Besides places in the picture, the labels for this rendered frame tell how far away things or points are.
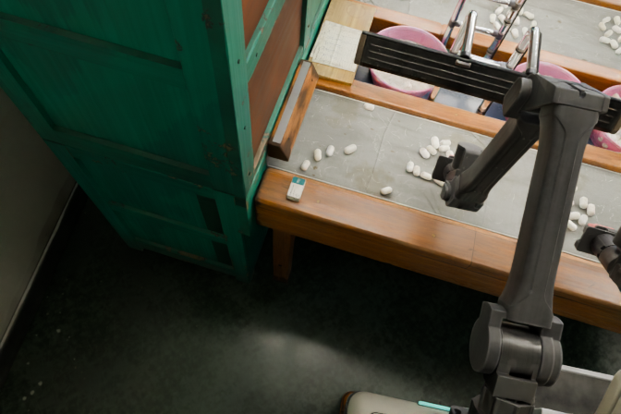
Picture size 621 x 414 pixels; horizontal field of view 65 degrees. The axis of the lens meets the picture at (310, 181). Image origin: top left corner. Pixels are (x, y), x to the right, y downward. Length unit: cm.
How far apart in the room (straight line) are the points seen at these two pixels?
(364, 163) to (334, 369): 88
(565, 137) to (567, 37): 121
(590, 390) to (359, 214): 63
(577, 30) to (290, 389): 162
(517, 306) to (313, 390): 131
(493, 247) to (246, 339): 103
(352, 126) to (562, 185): 83
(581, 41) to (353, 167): 95
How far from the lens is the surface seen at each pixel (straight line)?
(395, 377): 201
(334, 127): 145
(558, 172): 74
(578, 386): 106
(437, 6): 185
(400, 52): 118
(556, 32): 194
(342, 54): 157
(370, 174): 139
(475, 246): 136
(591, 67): 186
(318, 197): 131
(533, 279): 75
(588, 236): 131
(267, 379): 196
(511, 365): 76
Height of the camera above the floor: 195
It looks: 63 degrees down
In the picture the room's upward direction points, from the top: 8 degrees clockwise
